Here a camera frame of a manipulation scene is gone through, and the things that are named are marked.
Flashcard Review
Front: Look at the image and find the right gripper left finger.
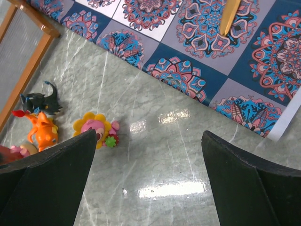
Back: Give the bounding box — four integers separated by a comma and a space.
0, 130, 96, 226

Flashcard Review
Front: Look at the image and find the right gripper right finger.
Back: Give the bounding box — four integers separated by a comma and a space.
201, 131, 301, 226

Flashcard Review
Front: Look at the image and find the pink bear donut toy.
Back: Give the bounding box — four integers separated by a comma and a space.
0, 143, 38, 165

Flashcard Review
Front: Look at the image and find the pink bear sunflower toy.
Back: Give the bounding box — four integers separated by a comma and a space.
73, 112, 120, 149

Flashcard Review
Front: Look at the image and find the orange wooden acrylic shelf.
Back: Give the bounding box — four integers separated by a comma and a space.
0, 0, 60, 128

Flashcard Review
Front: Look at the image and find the orange dragon toy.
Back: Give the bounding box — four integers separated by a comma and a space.
12, 110, 58, 152

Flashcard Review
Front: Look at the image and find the black dragon toy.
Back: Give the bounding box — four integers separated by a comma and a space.
20, 81, 62, 115

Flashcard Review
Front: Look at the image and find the patterned blue placemat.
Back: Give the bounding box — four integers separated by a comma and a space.
29, 0, 301, 141

